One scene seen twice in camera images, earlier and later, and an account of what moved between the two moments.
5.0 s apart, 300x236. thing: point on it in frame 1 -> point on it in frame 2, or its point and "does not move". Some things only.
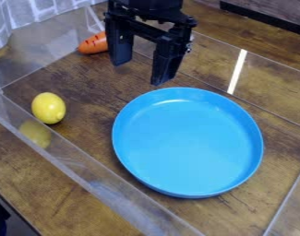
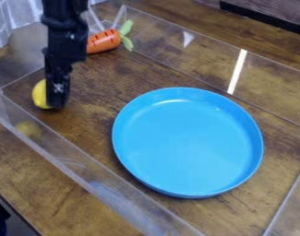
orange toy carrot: (94, 44) does not move
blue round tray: (188, 142) does not move
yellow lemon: (49, 108) -> (40, 94)
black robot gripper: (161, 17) -> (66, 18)
